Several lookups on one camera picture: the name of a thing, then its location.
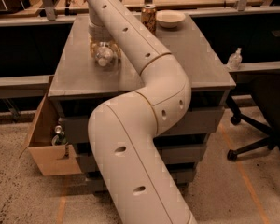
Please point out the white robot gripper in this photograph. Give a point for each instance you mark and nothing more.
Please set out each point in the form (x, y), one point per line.
(98, 34)

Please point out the clear plastic water bottle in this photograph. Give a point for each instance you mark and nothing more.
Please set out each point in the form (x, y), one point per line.
(104, 54)

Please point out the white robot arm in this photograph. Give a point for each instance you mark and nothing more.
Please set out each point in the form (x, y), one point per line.
(121, 130)

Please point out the clear sanitizer pump bottle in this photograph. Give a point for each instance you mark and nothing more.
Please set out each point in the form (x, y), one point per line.
(235, 60)

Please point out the gold drink can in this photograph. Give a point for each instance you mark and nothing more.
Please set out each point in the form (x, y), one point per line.
(148, 17)

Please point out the can inside cardboard box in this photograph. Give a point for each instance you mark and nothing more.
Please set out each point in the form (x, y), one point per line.
(59, 138)

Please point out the top grey drawer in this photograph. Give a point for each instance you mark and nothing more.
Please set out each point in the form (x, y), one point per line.
(196, 121)

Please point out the grey drawer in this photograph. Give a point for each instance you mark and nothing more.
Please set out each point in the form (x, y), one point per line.
(182, 177)
(196, 121)
(177, 156)

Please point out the open cardboard box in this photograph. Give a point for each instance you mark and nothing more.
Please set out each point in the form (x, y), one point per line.
(50, 159)

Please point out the middle grey drawer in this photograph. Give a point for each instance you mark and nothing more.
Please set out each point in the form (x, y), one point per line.
(177, 156)

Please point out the bottom grey drawer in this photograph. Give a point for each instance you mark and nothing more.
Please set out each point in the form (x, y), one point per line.
(182, 177)

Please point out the black office chair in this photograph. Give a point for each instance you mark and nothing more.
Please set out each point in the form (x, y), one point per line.
(265, 92)

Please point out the grey metal rail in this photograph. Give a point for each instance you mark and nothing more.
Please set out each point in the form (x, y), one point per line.
(21, 87)

